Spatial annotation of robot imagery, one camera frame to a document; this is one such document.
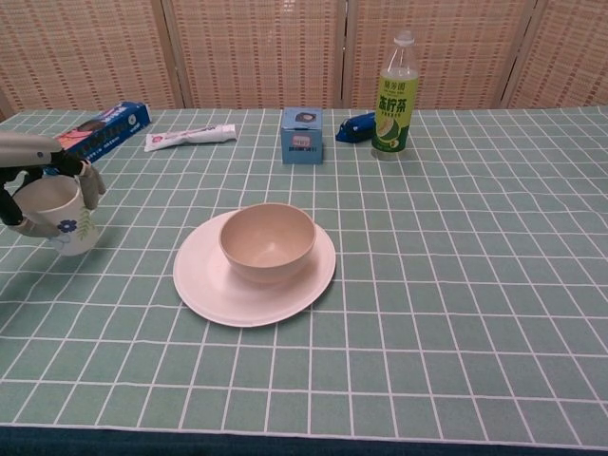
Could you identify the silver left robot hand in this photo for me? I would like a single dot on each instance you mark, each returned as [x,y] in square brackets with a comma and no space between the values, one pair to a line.
[28,149]

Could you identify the floral print paper cup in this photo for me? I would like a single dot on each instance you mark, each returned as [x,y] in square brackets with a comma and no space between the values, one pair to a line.
[52,199]

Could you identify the white paper plate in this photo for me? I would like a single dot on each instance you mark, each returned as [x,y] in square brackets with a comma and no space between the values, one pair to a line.
[209,294]

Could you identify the beige plastic bowl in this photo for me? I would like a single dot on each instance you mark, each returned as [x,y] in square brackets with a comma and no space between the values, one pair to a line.
[266,242]

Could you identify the blue cookie box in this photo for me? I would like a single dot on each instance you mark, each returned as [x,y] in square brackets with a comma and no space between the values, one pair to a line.
[121,122]

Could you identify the white toothpaste tube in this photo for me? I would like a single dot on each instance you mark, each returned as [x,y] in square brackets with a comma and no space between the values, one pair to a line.
[190,137]

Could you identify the bamboo folding screen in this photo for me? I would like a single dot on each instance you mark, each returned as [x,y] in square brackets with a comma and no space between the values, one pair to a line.
[256,52]

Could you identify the small light blue box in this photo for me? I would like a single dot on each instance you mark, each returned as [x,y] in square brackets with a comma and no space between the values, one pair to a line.
[302,142]

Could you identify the blue snack packet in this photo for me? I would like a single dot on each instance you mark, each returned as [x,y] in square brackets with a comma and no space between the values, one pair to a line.
[354,129]

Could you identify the green label tea bottle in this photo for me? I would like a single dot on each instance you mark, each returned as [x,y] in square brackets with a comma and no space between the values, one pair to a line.
[393,114]

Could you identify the green checked tablecloth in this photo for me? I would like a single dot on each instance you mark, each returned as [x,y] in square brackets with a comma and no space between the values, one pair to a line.
[427,266]

